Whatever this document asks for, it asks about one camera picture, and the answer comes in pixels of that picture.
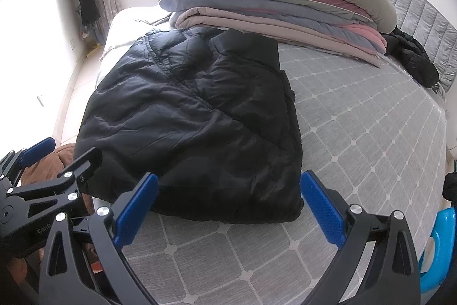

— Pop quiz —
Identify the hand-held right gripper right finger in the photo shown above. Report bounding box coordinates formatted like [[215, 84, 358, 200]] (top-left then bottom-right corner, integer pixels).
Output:
[[300, 170, 422, 305]]

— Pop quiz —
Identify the bed with grey checked sheet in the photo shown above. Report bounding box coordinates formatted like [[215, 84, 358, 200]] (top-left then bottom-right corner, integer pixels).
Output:
[[96, 7, 450, 305]]

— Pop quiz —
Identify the black object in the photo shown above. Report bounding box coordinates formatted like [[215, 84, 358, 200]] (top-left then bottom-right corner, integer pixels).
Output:
[[442, 170, 457, 201]]

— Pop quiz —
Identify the blue plastic object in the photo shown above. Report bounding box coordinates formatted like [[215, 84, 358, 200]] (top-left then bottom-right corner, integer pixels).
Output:
[[417, 208, 455, 296]]

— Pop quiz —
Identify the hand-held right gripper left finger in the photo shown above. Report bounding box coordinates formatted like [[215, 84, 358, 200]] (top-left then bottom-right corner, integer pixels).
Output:
[[37, 173, 159, 305]]

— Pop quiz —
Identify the grey-blue folded blanket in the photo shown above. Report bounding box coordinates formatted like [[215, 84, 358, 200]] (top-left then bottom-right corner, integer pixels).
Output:
[[158, 0, 388, 54]]

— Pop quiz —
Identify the light pink folded blanket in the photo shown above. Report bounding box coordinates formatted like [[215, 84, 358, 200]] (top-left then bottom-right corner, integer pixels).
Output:
[[334, 23, 385, 50]]

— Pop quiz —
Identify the brown cloth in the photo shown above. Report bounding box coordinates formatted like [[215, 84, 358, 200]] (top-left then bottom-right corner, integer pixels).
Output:
[[19, 143, 95, 218]]

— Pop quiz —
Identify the small black puffer jacket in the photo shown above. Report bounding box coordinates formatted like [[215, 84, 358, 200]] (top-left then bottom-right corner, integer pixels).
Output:
[[384, 24, 440, 89]]

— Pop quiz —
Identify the grey quilted headboard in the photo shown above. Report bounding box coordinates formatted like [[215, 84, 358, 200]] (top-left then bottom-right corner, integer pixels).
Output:
[[357, 0, 457, 102]]

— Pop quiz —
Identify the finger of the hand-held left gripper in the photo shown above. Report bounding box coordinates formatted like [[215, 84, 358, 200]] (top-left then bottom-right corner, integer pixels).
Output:
[[0, 136, 57, 186], [56, 147, 104, 201]]

